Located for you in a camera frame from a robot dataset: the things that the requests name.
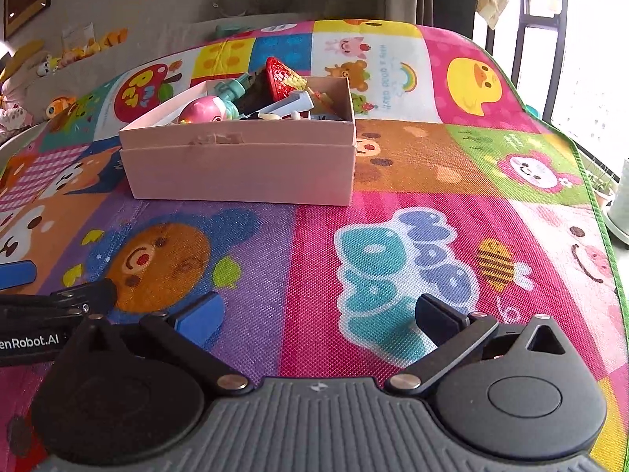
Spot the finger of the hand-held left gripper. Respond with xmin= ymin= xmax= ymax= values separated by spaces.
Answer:
xmin=49 ymin=278 xmax=119 ymax=315
xmin=0 ymin=261 xmax=39 ymax=290

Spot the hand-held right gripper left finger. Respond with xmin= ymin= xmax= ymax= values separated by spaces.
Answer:
xmin=51 ymin=291 xmax=249 ymax=397

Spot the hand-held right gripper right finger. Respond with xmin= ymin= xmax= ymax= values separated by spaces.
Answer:
xmin=386 ymin=293 xmax=579 ymax=397

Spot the pink cardboard box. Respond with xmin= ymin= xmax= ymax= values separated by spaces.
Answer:
xmin=119 ymin=76 xmax=357 ymax=152

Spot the pink plastic toy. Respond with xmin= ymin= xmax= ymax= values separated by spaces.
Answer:
xmin=177 ymin=95 xmax=228 ymax=125

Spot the teal plastic toy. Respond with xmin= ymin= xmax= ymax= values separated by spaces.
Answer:
xmin=213 ymin=73 xmax=252 ymax=110

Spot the white grey plastic toy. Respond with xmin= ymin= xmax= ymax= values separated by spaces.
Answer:
xmin=257 ymin=90 xmax=316 ymax=119

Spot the orange yellow toy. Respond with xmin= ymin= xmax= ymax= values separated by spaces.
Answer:
xmin=307 ymin=87 xmax=336 ymax=110

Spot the brown knitted doll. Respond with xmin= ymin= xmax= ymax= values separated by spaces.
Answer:
xmin=238 ymin=56 xmax=308 ymax=110

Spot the colourful cartoon play mat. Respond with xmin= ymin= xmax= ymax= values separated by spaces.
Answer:
xmin=0 ymin=18 xmax=629 ymax=472

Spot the pink plush toy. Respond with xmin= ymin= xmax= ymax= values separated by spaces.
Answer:
xmin=0 ymin=83 xmax=33 ymax=132

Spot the clownfish plush toy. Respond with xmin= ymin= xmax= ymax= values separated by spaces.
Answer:
xmin=46 ymin=96 xmax=78 ymax=120

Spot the yellow hat plush doll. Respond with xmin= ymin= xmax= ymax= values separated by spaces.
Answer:
xmin=0 ymin=41 xmax=51 ymax=90

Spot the white plastic container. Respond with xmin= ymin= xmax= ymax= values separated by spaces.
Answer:
xmin=608 ymin=156 xmax=629 ymax=245

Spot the black window frame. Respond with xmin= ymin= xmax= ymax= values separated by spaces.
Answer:
xmin=483 ymin=0 xmax=572 ymax=125

